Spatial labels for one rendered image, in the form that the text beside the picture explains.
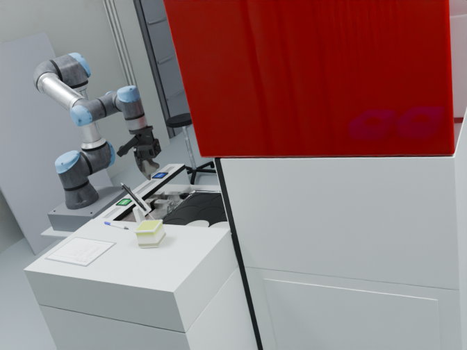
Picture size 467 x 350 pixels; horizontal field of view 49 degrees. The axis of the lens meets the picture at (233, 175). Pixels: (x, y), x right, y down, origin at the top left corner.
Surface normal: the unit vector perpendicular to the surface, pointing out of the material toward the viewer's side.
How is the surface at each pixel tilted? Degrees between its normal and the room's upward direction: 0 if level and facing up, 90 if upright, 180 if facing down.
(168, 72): 90
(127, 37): 90
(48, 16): 90
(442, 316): 90
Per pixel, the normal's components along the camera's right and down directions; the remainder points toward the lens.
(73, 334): -0.44, 0.42
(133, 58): 0.88, 0.00
